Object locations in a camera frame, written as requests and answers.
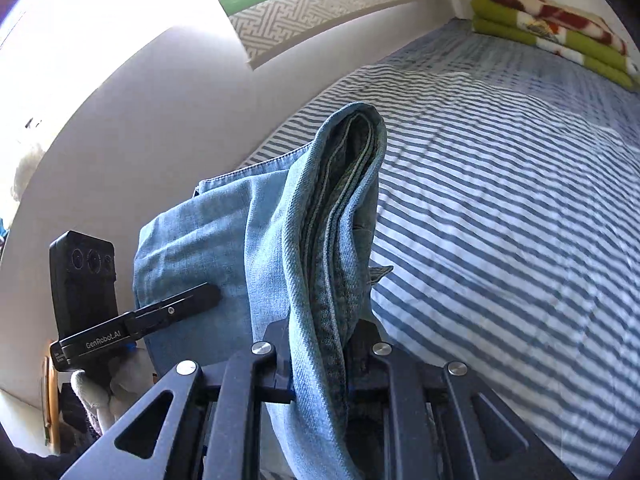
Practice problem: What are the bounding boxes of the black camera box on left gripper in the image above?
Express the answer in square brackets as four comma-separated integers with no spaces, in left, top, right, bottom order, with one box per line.
[49,231,118,339]

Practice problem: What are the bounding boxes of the light blue jeans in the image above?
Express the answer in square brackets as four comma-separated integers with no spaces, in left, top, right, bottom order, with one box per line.
[132,102,387,479]

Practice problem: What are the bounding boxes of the wooden chair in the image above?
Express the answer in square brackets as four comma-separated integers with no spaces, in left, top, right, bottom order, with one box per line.
[41,356,61,454]

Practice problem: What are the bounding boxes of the folded green red blanket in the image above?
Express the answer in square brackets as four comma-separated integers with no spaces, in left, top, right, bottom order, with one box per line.
[471,0,639,91]

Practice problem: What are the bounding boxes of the white gloved left hand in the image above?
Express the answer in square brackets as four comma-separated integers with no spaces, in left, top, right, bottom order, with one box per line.
[70,347,155,436]

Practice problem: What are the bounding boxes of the blue white striped bedspread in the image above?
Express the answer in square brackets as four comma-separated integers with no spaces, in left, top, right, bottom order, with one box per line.
[250,20,639,479]

